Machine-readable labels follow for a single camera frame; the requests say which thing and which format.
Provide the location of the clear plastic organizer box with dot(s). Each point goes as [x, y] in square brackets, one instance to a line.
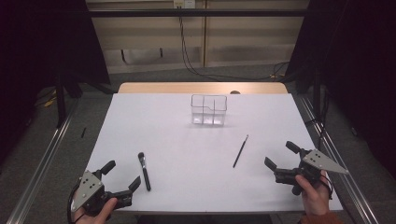
[208, 118]

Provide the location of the white wall socket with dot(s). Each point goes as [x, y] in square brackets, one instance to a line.
[184, 3]

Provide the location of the black metal stand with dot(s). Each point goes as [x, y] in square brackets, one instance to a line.
[317, 93]
[60, 102]

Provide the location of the aluminium rail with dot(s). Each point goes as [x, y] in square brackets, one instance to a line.
[342, 161]
[40, 168]

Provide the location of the person's left hand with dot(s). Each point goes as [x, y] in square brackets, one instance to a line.
[102, 214]

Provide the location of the person's right hand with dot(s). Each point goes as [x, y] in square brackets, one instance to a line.
[316, 199]

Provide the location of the black horizontal frame bar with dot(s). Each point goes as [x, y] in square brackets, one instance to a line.
[199, 13]

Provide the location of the black curtain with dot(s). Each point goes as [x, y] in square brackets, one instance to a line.
[358, 62]
[37, 46]

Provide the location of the thin black eyeliner brush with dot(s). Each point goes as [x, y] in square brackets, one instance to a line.
[240, 151]

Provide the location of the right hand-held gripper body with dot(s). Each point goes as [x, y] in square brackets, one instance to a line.
[314, 161]

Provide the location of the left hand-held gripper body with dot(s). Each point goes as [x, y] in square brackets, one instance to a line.
[88, 189]

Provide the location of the black makeup brush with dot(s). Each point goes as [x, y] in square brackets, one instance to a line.
[145, 174]

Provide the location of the white table sheet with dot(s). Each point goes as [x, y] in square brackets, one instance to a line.
[193, 174]

